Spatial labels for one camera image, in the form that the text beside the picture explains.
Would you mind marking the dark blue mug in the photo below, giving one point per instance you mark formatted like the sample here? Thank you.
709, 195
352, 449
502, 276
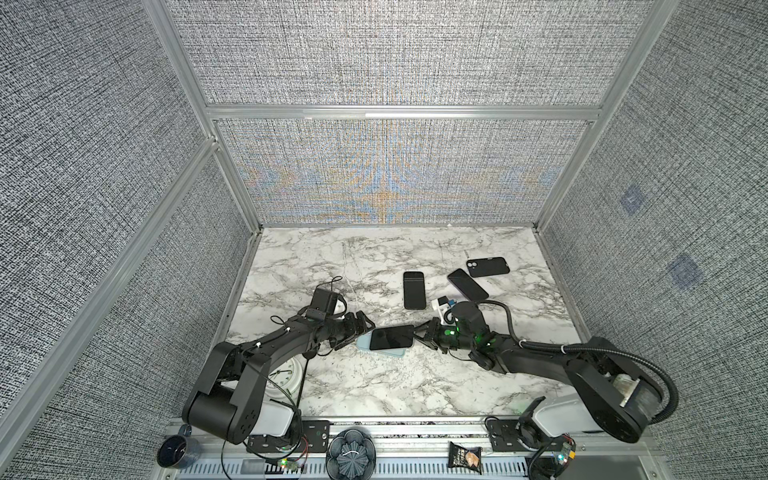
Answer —
179, 451

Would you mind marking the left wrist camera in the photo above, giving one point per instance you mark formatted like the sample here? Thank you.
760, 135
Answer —
325, 305

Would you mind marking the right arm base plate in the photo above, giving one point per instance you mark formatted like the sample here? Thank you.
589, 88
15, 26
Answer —
503, 435

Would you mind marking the black snack packet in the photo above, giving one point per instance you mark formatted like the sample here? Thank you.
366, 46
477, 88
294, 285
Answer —
468, 458

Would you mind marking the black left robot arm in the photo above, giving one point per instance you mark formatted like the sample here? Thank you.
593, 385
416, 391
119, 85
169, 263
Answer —
226, 399

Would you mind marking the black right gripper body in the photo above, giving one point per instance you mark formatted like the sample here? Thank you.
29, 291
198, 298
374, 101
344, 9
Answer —
441, 337

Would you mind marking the white analog alarm clock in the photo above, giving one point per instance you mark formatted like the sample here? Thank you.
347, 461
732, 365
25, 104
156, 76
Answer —
287, 378

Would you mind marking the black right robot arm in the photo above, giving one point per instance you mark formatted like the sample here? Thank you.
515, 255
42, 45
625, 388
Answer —
616, 392

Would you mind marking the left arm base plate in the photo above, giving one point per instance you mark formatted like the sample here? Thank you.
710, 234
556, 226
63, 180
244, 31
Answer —
310, 435

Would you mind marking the black phone case far right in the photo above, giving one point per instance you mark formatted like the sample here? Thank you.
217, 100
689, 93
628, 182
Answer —
486, 267

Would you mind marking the aluminium front rail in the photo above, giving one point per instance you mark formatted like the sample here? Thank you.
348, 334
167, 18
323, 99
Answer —
417, 448

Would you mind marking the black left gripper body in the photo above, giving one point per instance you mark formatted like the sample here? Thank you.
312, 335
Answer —
340, 330

